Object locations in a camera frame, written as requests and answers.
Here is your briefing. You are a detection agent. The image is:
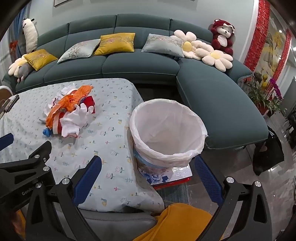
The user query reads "white tissue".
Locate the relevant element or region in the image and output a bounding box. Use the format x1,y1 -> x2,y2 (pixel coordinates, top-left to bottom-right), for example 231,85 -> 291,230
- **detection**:
61,103 -> 94,138
57,83 -> 78,96
44,102 -> 57,115

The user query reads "wall picture frame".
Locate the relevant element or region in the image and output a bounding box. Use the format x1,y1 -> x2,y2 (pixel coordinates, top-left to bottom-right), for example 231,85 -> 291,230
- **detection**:
54,0 -> 77,7

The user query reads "white rimmed wooden chair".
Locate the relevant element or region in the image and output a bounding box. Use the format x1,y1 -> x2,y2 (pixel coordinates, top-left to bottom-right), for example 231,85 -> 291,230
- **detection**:
0,85 -> 13,116

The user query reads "trash bin with white liner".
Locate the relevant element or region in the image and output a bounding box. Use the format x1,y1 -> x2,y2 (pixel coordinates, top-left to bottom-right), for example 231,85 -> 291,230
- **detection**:
129,98 -> 208,184

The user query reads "green potted plant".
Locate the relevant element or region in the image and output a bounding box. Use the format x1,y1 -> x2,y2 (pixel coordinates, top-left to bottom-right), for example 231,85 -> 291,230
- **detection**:
246,72 -> 273,114

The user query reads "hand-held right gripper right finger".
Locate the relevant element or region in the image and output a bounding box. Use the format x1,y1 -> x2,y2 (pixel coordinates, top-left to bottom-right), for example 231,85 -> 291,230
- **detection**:
194,156 -> 274,241

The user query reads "red framed golden wall mural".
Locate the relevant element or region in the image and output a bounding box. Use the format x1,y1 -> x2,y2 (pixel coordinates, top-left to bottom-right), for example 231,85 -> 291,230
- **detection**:
244,0 -> 293,77

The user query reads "black bag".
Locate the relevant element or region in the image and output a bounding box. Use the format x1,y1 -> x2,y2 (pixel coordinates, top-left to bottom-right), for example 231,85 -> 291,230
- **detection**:
253,132 -> 285,176

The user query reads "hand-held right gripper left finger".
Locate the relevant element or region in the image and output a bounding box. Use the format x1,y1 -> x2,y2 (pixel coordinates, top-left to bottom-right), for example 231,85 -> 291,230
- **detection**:
25,155 -> 102,241

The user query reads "orange plush item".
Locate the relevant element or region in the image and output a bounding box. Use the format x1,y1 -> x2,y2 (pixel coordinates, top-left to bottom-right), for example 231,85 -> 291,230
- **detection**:
45,85 -> 94,128

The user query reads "long white plush toy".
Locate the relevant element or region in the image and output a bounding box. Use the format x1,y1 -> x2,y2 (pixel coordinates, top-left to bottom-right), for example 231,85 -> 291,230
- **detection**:
22,18 -> 38,54

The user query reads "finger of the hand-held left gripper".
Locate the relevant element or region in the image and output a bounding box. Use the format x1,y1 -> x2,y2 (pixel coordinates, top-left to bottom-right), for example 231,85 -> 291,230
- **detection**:
0,133 -> 14,151
0,140 -> 56,189

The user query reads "pale blue embroidered cushion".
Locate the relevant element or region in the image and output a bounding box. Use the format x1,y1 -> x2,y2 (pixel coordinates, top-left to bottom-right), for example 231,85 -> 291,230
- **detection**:
57,39 -> 101,64
141,34 -> 185,58

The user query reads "yellow embroidered cushion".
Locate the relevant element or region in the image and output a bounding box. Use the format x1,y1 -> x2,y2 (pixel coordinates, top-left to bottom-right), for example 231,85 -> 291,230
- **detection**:
24,49 -> 58,71
94,32 -> 136,56

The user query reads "floral print tablecloth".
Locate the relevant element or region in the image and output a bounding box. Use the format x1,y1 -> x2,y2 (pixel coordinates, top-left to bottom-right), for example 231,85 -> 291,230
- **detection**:
0,78 -> 165,213

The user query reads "red gift box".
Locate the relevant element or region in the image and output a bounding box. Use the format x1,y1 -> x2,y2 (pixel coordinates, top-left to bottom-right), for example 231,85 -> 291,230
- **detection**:
151,162 -> 193,189

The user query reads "yellow cloth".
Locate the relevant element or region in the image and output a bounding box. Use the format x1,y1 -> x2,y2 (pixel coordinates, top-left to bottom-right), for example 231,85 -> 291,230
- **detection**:
132,203 -> 222,241

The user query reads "purple orchid plant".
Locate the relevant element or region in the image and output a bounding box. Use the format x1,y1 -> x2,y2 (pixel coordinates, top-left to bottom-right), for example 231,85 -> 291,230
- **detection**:
268,78 -> 284,112

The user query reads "red white striped wrapper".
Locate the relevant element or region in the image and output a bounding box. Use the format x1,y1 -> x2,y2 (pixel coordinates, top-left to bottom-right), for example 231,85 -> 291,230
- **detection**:
52,116 -> 63,135

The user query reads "teal corner sofa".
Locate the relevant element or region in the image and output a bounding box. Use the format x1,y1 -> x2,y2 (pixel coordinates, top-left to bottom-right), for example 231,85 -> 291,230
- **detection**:
2,13 -> 270,150

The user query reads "grey leather seat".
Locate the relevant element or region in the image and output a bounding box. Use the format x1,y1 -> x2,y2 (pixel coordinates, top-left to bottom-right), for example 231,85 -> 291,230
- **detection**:
55,204 -> 158,241

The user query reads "red bear plush toy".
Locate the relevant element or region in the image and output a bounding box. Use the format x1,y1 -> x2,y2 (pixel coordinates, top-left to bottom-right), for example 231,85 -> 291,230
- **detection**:
209,19 -> 236,56

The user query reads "grey plush toy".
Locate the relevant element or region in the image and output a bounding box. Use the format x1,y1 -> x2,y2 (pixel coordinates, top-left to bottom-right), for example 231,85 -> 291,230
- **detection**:
16,64 -> 31,82

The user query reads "white daisy flower pillow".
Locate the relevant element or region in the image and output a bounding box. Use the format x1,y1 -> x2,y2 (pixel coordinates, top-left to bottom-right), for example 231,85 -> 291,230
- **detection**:
173,30 -> 214,61
8,56 -> 29,77
202,47 -> 233,70

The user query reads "black remote control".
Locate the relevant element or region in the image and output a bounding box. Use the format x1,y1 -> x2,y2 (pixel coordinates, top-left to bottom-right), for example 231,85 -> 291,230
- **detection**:
4,95 -> 19,113

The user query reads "blue curtain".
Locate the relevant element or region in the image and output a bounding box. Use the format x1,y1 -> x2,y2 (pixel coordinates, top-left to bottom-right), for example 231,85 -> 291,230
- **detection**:
7,5 -> 31,61

